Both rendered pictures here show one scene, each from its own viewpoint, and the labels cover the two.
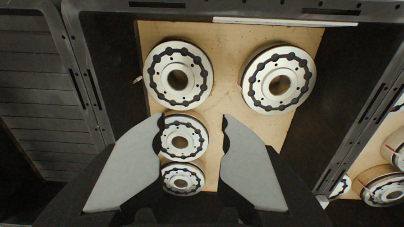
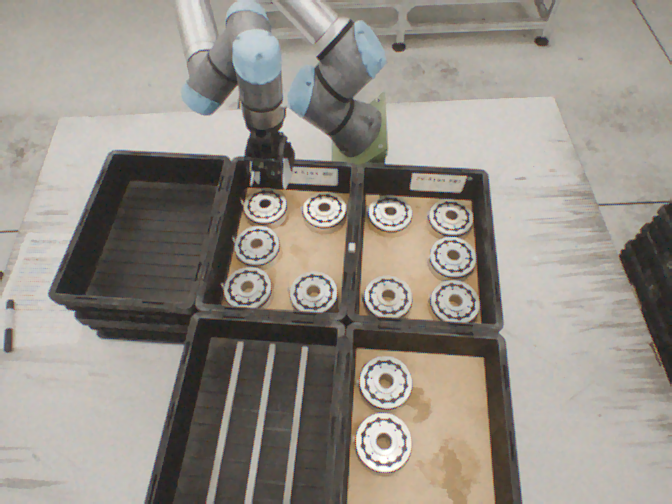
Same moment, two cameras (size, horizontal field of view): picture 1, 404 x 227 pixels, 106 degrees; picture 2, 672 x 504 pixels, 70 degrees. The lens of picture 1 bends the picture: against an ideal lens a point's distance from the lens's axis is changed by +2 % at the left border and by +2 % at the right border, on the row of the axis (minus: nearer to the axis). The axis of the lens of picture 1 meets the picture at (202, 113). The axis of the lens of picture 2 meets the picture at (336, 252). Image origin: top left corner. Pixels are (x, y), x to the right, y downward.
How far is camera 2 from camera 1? 1.04 m
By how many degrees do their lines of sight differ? 59
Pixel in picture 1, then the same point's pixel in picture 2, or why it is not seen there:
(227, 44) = (296, 199)
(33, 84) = (158, 216)
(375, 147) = (424, 267)
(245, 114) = (310, 238)
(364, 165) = (428, 288)
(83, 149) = (158, 270)
